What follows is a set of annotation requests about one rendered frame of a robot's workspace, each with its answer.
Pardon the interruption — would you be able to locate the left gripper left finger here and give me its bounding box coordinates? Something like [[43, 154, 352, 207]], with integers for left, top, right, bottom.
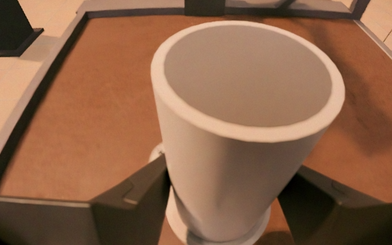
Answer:
[[0, 153, 172, 245]]

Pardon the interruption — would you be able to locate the white hollow tube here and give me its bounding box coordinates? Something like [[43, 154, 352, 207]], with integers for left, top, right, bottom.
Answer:
[[151, 21, 345, 245]]

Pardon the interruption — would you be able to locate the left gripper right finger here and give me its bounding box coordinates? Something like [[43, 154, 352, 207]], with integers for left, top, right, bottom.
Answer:
[[277, 164, 392, 245]]

